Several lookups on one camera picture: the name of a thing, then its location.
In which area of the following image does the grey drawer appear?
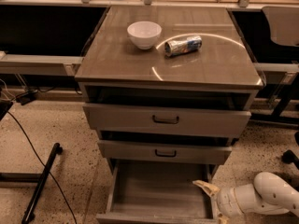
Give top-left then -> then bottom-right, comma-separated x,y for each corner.
96,160 -> 217,224
83,104 -> 250,138
98,140 -> 232,165

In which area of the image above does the grey chair backrest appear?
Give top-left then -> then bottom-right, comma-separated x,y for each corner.
262,7 -> 299,47

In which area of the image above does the grey drawer cabinet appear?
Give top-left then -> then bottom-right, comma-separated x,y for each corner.
74,5 -> 263,173

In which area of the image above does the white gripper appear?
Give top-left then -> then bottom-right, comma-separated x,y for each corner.
192,180 -> 265,224

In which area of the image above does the left grey desk rail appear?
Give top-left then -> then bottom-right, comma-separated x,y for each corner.
0,51 -> 83,77

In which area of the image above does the crushed silver blue can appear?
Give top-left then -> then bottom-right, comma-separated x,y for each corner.
164,35 -> 202,57

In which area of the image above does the black metal stand leg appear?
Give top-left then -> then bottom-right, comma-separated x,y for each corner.
21,143 -> 63,224

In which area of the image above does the white bowl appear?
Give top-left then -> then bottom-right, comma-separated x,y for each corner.
127,21 -> 162,49

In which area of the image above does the black floor cable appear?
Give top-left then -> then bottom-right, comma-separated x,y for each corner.
7,110 -> 78,224

